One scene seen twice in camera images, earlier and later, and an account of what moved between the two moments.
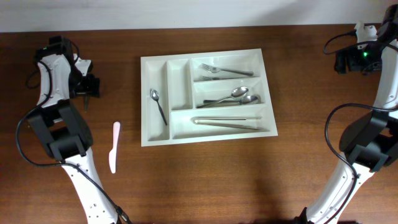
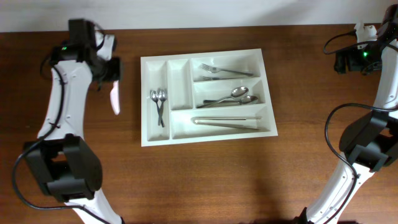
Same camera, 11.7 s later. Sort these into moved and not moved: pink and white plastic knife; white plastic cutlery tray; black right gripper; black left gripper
Moved: pink and white plastic knife; black left gripper
Not moved: black right gripper; white plastic cutlery tray
